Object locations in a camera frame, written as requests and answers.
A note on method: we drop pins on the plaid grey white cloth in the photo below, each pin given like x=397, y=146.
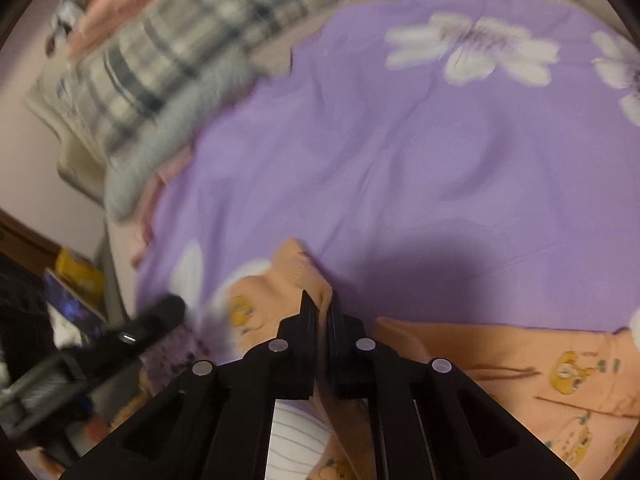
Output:
x=107, y=98

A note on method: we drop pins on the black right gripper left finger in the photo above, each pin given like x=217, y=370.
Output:
x=213, y=422

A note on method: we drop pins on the purple floral bed cover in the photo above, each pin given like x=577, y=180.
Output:
x=469, y=162

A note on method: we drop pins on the orange cartoon print garment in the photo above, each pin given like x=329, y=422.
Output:
x=578, y=392

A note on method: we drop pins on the person's left hand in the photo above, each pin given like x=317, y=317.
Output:
x=112, y=404

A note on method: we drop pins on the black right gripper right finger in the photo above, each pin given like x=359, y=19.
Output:
x=396, y=418

